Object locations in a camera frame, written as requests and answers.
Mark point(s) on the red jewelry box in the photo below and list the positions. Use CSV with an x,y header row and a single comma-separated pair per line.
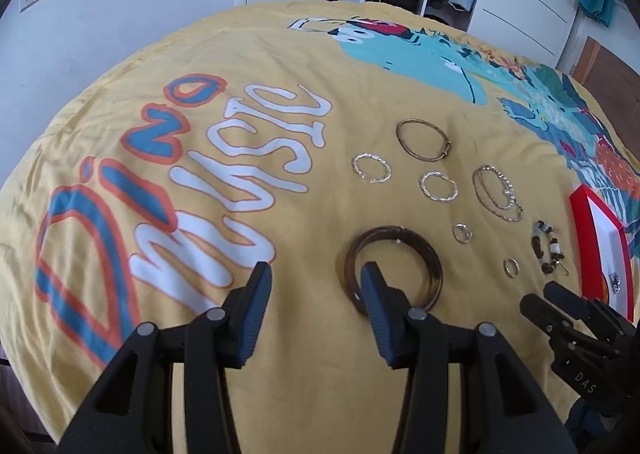
x,y
576,224

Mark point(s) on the yellow printed blanket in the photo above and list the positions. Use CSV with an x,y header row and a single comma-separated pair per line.
x,y
250,159

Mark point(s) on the person's right forearm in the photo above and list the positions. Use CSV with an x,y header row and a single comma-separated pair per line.
x,y
587,421

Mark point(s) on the wooden headboard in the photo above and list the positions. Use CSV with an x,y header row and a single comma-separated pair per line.
x,y
612,79

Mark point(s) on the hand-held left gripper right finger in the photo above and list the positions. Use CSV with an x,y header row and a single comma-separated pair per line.
x,y
380,324

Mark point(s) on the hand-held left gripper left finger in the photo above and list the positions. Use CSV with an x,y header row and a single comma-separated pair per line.
x,y
250,324

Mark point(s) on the silver twisted hoop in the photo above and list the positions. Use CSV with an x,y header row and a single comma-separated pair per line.
x,y
422,186
354,166

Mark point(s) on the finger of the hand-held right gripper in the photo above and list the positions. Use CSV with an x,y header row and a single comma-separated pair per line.
x,y
540,311
565,296

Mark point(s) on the bronze metal bangle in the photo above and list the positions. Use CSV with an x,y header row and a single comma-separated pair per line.
x,y
448,148

